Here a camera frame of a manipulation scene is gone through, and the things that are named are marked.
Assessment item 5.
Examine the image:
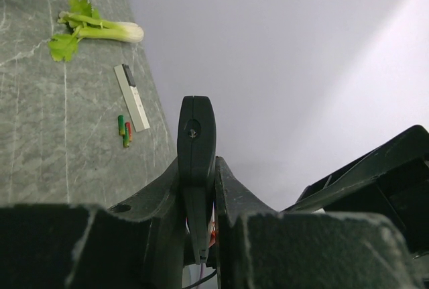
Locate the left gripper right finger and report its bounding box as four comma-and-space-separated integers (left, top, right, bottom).
215, 157, 419, 288

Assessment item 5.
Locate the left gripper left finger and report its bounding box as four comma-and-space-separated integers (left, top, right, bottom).
1, 163, 184, 288

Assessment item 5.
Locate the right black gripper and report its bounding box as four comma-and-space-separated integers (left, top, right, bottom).
290, 125, 428, 256

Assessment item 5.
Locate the black remote control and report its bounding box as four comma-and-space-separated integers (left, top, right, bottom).
177, 96, 217, 264

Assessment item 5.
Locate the white remote battery cover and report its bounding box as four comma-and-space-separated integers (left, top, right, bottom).
114, 64, 150, 132

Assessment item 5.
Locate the green battery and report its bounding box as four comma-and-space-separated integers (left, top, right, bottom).
117, 115, 125, 136

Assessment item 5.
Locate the celery stalk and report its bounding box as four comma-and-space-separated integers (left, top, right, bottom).
48, 0, 144, 62

